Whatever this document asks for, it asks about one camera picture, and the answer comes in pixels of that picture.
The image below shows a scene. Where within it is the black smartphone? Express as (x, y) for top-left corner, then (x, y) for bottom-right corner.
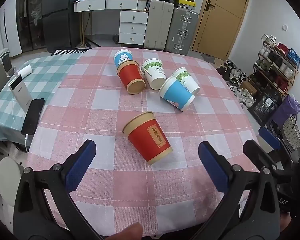
(21, 98), (45, 135)

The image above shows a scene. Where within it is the black cabinet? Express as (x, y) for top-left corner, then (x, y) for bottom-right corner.
(41, 0), (87, 53)

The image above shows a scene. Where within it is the silver suitcase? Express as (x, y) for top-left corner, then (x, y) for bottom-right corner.
(165, 6), (199, 55)

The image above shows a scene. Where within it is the grey chair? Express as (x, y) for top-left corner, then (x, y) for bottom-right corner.
(0, 48), (13, 85)

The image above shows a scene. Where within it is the blue rabbit paper cup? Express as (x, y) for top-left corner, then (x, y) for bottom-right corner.
(159, 76), (196, 112)
(113, 49), (133, 68)

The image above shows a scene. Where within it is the brown cardboard box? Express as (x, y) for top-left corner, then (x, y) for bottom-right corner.
(240, 80), (258, 96)

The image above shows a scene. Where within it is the white power bank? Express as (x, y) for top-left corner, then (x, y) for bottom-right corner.
(8, 78), (33, 113)

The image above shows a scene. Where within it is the pink checked tablecloth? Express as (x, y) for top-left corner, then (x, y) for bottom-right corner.
(24, 46), (264, 239)

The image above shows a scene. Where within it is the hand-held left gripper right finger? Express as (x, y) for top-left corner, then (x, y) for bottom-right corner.
(190, 141), (283, 240)

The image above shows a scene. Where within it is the beige suitcase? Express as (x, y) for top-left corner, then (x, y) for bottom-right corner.
(143, 0), (175, 51)

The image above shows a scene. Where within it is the pile of sneakers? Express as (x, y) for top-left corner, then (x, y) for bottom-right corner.
(216, 59), (256, 108)

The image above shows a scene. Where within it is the white green-print paper cup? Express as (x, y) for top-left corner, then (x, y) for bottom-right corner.
(141, 59), (167, 90)
(171, 67), (200, 95)

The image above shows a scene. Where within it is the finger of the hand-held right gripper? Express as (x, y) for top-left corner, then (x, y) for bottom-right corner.
(258, 127), (299, 164)
(243, 139), (278, 173)

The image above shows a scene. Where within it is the glass door cabinet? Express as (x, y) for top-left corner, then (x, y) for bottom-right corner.
(15, 0), (47, 53)

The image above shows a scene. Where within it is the white round stool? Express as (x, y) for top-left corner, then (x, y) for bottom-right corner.
(0, 157), (26, 207)

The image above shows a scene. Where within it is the green checked tablecloth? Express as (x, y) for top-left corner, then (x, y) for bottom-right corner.
(0, 53), (88, 144)

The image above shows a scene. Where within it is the purple bag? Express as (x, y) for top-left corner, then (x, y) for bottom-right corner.
(274, 94), (300, 128)

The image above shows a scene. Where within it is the black printed bag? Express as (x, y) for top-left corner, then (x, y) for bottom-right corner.
(247, 91), (283, 127)

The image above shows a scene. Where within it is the woven basket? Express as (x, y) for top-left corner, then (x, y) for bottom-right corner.
(282, 114), (300, 152)

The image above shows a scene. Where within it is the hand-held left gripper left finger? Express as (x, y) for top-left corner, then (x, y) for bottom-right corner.
(13, 139), (108, 240)

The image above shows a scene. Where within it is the metal shoe rack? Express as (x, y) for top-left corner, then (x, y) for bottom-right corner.
(252, 34), (300, 98)

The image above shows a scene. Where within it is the wooden door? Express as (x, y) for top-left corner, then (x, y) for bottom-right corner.
(191, 0), (252, 61)

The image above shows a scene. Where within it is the white desk with drawers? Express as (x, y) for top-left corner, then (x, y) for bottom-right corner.
(73, 0), (149, 46)

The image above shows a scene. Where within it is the small white box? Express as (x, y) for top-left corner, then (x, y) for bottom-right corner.
(16, 64), (32, 78)

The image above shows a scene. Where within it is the person's left hand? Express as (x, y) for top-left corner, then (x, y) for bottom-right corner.
(107, 222), (143, 240)

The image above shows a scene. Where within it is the striped floor mat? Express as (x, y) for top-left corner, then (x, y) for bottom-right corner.
(51, 47), (88, 56)

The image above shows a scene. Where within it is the red paper cup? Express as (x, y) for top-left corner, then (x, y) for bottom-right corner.
(117, 60), (146, 95)
(122, 111), (174, 165)

